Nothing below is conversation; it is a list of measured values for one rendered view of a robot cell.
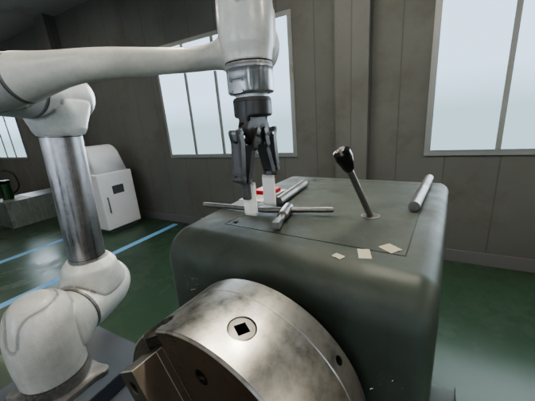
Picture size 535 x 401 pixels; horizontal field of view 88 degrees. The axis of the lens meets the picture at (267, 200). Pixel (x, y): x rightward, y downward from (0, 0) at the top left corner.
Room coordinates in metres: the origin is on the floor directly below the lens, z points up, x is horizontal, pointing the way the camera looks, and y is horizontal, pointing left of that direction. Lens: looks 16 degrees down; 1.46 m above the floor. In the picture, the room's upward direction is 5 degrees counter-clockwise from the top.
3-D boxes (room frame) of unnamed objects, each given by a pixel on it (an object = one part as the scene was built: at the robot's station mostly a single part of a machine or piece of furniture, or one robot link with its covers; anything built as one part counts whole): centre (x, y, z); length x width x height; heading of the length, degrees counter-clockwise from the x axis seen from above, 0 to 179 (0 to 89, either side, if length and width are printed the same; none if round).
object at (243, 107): (0.57, 0.01, 1.46); 0.08 x 0.07 x 0.09; 146
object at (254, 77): (0.57, 0.01, 1.53); 0.09 x 0.09 x 0.06
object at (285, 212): (0.54, -0.03, 1.27); 0.12 x 0.02 x 0.02; 162
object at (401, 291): (0.63, -0.14, 1.06); 0.59 x 0.48 x 0.39; 146
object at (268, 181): (0.60, -0.01, 1.31); 0.03 x 0.01 x 0.07; 56
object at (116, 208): (4.27, 2.51, 0.65); 0.66 x 0.56 x 1.30; 61
